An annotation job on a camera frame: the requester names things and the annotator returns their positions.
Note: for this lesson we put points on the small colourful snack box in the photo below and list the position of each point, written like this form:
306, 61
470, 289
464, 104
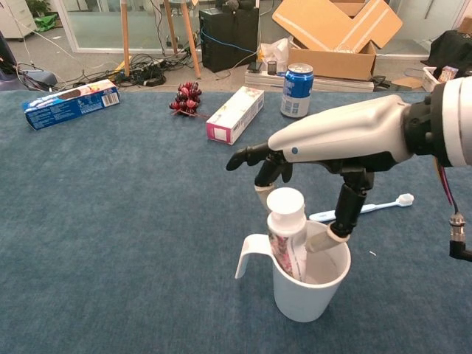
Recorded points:
448, 73

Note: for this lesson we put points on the dark red grape bunch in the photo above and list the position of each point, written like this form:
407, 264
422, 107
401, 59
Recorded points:
188, 97

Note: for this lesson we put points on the white plastic bag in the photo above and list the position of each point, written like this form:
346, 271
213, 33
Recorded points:
274, 51

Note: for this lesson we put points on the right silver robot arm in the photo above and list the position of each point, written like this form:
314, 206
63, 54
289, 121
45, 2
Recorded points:
453, 121

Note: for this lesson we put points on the black smartphone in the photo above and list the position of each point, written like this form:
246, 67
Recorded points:
254, 66

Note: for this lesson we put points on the floral pink toothpaste carton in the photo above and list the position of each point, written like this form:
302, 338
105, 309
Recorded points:
236, 114

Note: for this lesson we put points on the dark blue office chair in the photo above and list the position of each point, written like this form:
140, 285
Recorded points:
37, 79

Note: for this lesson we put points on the floral toothpaste tube white cap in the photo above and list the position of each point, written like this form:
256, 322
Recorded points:
285, 221

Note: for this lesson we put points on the blue cookie box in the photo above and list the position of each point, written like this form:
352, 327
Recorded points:
66, 108

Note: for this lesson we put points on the white cabinet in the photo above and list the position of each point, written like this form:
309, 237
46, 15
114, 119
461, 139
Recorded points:
14, 18

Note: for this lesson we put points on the flat brown cardboard piece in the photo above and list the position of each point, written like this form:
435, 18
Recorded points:
407, 83

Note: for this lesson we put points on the wooden easel leg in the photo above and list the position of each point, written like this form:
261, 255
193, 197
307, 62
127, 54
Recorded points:
170, 29
125, 37
190, 37

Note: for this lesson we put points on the light blue toothbrush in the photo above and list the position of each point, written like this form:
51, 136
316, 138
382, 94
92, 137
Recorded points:
383, 204

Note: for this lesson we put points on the blue white soda can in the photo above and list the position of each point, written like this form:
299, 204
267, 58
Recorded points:
296, 96

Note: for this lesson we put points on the black flat floor bracket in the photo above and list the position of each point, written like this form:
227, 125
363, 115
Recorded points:
380, 83

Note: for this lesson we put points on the open brown cardboard box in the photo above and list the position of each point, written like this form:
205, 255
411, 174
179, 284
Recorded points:
332, 62

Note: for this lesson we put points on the green plastic bag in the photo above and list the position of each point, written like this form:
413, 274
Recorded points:
46, 23

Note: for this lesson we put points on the stacked aluminium profiles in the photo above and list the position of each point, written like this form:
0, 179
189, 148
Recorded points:
332, 85

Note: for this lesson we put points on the black computer tower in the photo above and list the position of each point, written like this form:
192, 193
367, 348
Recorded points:
228, 44

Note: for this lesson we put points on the black cloth covered object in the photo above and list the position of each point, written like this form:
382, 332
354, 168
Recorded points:
453, 48

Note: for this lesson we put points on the blue table mat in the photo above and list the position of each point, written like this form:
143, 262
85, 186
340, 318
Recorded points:
110, 221

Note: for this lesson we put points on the white plastic basket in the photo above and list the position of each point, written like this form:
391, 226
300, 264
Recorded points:
429, 81

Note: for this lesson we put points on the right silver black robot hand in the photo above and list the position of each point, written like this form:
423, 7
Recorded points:
339, 132

